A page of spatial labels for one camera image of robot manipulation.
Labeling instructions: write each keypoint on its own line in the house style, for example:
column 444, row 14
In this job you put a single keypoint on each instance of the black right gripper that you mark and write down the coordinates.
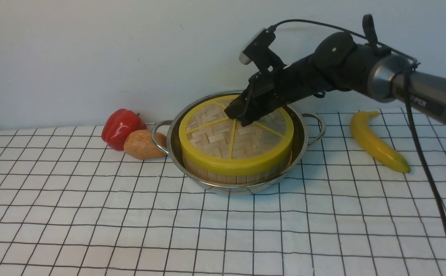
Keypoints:
column 282, row 86

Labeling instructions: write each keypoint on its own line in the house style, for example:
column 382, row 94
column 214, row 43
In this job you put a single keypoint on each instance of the bamboo steamer basket yellow rim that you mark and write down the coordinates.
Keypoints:
column 236, row 171

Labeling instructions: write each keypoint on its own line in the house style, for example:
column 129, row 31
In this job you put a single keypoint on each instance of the bamboo steamer lid yellow rim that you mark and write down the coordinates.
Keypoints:
column 207, row 130

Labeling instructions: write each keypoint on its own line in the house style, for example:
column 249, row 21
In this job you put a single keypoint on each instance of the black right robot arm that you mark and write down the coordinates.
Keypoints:
column 338, row 63

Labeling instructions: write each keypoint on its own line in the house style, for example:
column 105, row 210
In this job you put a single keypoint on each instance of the stainless steel pot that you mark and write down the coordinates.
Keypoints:
column 309, row 128

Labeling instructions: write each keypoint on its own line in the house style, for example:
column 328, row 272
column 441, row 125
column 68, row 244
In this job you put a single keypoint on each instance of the yellow banana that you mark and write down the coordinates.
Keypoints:
column 366, row 138

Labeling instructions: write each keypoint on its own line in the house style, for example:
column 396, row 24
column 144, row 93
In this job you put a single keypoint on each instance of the brown potato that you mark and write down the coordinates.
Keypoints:
column 139, row 145

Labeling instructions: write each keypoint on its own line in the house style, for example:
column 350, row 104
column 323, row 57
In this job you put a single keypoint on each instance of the red bell pepper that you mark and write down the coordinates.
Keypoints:
column 119, row 125

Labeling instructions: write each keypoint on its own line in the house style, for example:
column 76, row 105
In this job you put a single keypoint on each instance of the white checkered tablecloth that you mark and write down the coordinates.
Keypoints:
column 70, row 206

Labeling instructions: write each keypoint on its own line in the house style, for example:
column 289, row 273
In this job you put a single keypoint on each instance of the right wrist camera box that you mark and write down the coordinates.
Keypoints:
column 258, row 51

